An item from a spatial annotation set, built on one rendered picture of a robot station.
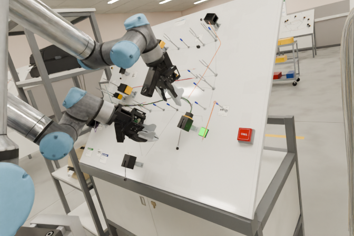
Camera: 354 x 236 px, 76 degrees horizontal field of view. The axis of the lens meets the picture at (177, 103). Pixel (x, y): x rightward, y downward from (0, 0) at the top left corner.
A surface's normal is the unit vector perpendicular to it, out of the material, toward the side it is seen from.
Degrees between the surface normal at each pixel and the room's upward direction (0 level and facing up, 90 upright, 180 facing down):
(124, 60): 115
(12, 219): 97
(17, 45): 90
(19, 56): 90
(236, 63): 48
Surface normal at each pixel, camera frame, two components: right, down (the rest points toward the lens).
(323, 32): -0.59, 0.32
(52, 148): 0.22, 0.20
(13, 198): 0.90, 0.04
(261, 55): -0.60, -0.39
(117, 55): -0.26, 0.69
